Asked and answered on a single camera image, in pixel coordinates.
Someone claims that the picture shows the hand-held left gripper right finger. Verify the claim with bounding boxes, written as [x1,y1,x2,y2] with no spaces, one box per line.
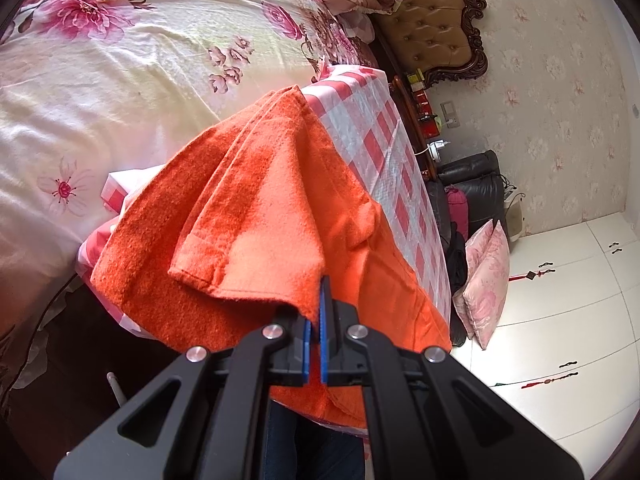
[319,275,584,480]

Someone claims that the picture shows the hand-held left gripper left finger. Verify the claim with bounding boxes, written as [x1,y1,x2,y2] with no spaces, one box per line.
[52,306,312,480]

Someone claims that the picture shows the orange pants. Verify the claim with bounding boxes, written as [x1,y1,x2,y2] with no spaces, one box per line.
[90,85,453,428]

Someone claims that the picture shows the person's blue jeans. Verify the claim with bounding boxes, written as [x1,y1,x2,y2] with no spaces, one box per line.
[262,400,367,480]

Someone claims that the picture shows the magenta cloth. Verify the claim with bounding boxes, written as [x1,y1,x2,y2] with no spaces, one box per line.
[444,184,469,242]

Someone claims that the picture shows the white pole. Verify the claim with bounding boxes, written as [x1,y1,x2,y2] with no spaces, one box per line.
[106,372,127,407]

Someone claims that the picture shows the dark wooden nightstand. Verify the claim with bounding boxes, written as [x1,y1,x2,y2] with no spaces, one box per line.
[391,74,447,182]

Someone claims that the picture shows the red tassel ornament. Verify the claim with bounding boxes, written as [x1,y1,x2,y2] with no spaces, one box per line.
[519,360,579,392]
[509,268,557,283]

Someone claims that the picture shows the pink checked table cloth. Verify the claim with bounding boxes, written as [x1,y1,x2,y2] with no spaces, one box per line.
[75,63,453,434]

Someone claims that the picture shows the black leather chair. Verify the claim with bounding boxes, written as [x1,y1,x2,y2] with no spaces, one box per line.
[425,149,507,347]

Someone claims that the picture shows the red container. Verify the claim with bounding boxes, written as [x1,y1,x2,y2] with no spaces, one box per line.
[416,91,437,138]

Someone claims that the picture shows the white wardrobe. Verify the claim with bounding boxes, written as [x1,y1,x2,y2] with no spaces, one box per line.
[449,210,640,480]

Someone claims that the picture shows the floral bed sheet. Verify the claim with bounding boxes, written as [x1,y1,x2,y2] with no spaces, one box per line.
[0,0,381,396]

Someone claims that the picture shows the tufted tan headboard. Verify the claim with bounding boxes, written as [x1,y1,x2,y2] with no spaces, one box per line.
[372,0,489,89]

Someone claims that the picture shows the wall switch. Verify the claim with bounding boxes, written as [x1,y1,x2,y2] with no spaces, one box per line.
[439,102,462,129]

